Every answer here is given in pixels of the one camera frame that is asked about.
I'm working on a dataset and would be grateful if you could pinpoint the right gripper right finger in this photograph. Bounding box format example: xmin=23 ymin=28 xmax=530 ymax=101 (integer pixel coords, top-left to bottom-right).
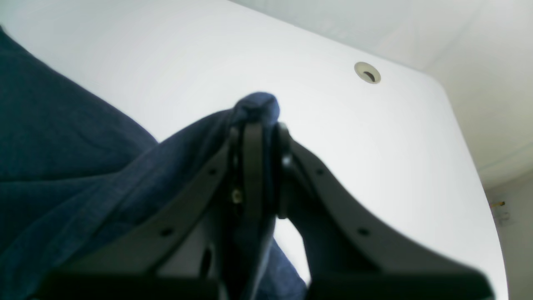
xmin=273 ymin=123 xmax=494 ymax=300

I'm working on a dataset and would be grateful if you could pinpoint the right table cable grommet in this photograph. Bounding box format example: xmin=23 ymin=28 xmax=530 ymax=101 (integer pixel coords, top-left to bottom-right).
xmin=354 ymin=62 xmax=381 ymax=84

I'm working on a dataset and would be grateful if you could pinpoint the dark blue T-shirt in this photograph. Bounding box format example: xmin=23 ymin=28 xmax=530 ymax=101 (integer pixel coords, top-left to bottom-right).
xmin=0 ymin=25 xmax=309 ymax=300

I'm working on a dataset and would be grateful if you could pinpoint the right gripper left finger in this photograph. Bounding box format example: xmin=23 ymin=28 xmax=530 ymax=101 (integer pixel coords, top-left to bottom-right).
xmin=35 ymin=122 xmax=265 ymax=300

